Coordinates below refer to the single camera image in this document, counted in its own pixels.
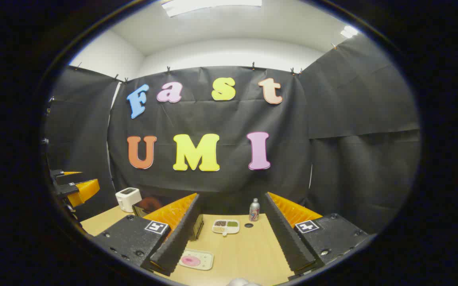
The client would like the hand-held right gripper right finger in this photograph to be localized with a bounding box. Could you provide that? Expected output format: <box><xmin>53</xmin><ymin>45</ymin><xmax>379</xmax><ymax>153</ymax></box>
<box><xmin>262</xmin><ymin>192</ymin><xmax>369</xmax><ymax>278</ymax></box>

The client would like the small ceiling light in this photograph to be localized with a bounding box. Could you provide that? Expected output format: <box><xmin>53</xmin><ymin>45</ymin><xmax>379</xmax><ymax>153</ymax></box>
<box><xmin>340</xmin><ymin>25</ymin><xmax>359</xmax><ymax>39</ymax></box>

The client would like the white toaster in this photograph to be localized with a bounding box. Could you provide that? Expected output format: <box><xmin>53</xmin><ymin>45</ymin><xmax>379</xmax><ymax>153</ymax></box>
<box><xmin>115</xmin><ymin>187</ymin><xmax>142</xmax><ymax>213</ymax></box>

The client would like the black backdrop cloth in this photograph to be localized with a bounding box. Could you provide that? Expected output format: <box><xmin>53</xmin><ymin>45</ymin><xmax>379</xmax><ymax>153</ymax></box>
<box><xmin>45</xmin><ymin>34</ymin><xmax>421</xmax><ymax>235</ymax></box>

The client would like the long ceiling light panel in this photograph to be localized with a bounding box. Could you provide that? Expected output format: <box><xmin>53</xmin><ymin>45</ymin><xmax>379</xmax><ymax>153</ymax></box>
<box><xmin>161</xmin><ymin>0</ymin><xmax>262</xmax><ymax>17</ymax></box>

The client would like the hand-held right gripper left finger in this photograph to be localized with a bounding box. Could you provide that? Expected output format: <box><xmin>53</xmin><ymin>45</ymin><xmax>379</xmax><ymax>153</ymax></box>
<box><xmin>93</xmin><ymin>193</ymin><xmax>204</xmax><ymax>276</ymax></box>

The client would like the cream square plate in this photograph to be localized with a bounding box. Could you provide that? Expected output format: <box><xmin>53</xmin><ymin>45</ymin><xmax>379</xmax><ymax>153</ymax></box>
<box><xmin>178</xmin><ymin>249</ymin><xmax>215</xmax><ymax>271</ymax></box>

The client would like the white divided snack dish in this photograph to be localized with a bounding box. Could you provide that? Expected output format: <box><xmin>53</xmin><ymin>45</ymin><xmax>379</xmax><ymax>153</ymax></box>
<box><xmin>212</xmin><ymin>219</ymin><xmax>240</xmax><ymax>236</ymax></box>

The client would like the silver bottle with red label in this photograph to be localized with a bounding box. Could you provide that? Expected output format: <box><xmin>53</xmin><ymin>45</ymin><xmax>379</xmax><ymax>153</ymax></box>
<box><xmin>249</xmin><ymin>198</ymin><xmax>260</xmax><ymax>222</ymax></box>

